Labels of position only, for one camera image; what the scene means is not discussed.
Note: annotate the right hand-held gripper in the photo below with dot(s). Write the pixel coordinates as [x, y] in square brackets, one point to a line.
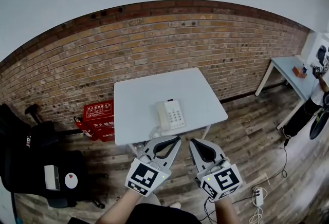
[223, 182]

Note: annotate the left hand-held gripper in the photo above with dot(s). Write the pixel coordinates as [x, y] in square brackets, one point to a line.
[144, 176]

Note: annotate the person's left forearm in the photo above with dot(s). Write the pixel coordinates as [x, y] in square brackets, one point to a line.
[120, 207]

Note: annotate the person's right forearm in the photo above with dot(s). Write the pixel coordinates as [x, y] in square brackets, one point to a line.
[227, 212]

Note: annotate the white square table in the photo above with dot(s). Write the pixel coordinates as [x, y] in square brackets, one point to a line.
[138, 99]

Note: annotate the black office chair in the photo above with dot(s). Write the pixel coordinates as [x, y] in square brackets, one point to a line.
[30, 174]

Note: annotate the person's white shoe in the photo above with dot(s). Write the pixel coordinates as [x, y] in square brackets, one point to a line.
[174, 205]

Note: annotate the person's dark shirt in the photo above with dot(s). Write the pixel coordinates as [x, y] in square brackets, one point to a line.
[159, 216]

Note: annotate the white power strip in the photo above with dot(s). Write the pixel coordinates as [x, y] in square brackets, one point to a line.
[259, 196]

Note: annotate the red fire extinguisher box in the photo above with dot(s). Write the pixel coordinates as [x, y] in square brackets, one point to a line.
[99, 117]

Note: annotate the red fire extinguisher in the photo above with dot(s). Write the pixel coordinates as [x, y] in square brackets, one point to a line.
[86, 129]

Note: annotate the white round disc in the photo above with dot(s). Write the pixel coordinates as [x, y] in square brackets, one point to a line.
[71, 180]

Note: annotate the white flat box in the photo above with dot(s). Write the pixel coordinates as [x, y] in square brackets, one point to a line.
[52, 178]

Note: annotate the white side table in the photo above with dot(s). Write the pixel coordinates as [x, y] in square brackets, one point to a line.
[288, 71]

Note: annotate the black bag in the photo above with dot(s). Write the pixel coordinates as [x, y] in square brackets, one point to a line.
[41, 138]

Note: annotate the brown box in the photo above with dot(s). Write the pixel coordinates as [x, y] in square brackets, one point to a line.
[299, 72]

